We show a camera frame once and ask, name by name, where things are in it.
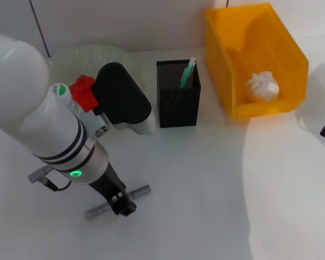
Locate white paper ball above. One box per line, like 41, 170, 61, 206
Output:
245, 70, 280, 102

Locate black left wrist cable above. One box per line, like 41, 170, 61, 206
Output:
42, 177, 73, 192

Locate silver glitter marker pen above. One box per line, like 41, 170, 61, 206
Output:
85, 184, 152, 220

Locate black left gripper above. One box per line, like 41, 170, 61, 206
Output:
88, 162, 138, 217

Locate translucent wavy fruit plate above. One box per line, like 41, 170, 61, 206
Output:
47, 43, 146, 92

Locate green pen white cap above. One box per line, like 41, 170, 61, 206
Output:
179, 56, 197, 89

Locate clear bottle green label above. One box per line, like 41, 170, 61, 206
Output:
49, 82, 80, 114

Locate red-orange fruit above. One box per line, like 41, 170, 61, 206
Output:
69, 75, 100, 112

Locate black mesh pen holder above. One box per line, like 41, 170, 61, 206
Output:
156, 60, 202, 128

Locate yellow plastic storage bin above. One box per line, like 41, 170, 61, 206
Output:
204, 2, 309, 120

